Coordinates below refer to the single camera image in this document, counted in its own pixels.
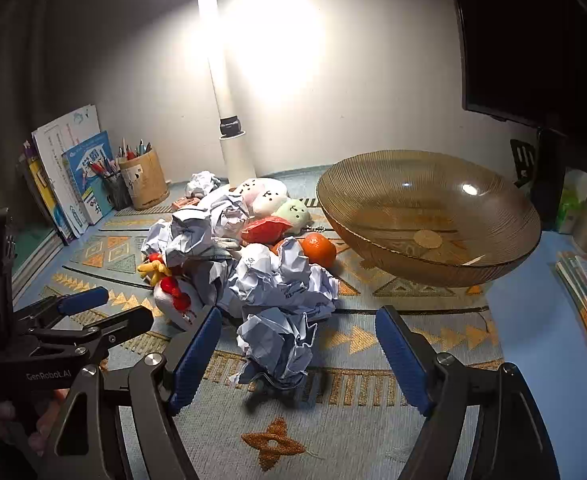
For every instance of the dark monitor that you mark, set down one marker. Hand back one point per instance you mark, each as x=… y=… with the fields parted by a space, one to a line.
x=533 y=35

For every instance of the three-ball dango plush toy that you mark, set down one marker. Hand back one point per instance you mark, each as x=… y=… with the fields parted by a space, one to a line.
x=271 y=202

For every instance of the grey green notebook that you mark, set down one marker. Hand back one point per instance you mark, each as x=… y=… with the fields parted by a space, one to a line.
x=33 y=255

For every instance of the blue and white book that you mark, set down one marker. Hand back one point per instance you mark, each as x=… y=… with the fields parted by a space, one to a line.
x=86 y=165

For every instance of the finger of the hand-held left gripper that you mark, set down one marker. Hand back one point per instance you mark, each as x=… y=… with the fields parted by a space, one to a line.
x=81 y=301
x=123 y=322

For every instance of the patterned woven mat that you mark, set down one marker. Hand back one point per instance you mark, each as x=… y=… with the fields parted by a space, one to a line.
x=353 y=440

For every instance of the black slotted stand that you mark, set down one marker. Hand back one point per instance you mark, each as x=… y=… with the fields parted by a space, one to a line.
x=522 y=160

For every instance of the green tissue pack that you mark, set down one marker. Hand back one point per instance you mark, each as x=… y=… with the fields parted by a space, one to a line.
x=573 y=200

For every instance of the upright books and booklets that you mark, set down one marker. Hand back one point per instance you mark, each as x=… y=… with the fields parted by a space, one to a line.
x=61 y=130

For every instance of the white paper ball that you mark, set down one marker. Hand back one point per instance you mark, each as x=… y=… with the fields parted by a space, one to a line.
x=154 y=240
x=283 y=280
x=278 y=350
x=191 y=240
x=228 y=210
x=202 y=183

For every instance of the white desk lamp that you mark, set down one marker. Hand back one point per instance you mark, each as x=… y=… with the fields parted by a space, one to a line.
x=223 y=85

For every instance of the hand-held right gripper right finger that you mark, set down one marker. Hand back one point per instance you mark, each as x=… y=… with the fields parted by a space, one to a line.
x=403 y=355

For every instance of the yellow book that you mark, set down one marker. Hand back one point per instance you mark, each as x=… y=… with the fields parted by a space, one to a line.
x=38 y=185

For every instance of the amber glass bowl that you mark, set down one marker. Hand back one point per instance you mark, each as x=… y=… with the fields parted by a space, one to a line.
x=398 y=200

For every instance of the black mesh pen holder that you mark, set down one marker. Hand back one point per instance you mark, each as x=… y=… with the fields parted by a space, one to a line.
x=117 y=192

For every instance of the small orange cardboard box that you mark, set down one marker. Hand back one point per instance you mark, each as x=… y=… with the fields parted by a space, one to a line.
x=186 y=203

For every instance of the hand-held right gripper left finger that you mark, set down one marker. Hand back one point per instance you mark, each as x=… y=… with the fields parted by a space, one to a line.
x=193 y=355

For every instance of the bunch of pens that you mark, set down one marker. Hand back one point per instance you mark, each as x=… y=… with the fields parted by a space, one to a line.
x=136 y=149
x=102 y=167

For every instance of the person's left hand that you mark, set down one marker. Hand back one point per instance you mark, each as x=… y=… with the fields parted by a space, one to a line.
x=48 y=412

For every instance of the red snack packet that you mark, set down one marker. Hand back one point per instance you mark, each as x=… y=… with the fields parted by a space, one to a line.
x=266 y=230

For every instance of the bamboo pen holder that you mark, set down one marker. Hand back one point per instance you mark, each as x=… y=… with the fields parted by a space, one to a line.
x=146 y=185

